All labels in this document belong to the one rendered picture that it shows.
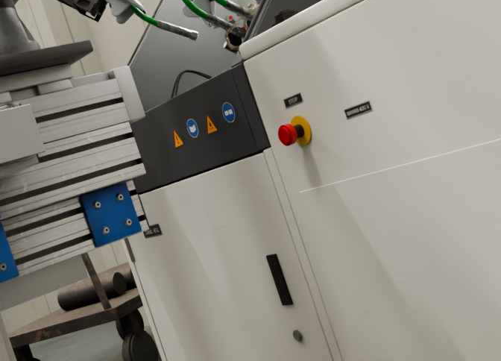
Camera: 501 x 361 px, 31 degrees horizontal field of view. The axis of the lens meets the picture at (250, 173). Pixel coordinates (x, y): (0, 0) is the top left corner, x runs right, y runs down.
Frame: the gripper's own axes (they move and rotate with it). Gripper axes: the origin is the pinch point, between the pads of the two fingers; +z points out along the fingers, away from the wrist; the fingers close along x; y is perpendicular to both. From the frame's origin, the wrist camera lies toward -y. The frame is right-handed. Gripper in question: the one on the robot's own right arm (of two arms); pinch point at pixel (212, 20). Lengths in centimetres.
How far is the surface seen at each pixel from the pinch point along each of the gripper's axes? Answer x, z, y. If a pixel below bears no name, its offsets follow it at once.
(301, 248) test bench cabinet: 34, 50, 22
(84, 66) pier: -355, -60, -146
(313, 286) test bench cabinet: 34, 57, 22
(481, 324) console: 71, 66, 22
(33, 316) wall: -568, 96, -136
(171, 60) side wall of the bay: -31.0, 1.7, -6.1
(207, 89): 21.8, 17.0, 21.6
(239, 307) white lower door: 7, 60, 22
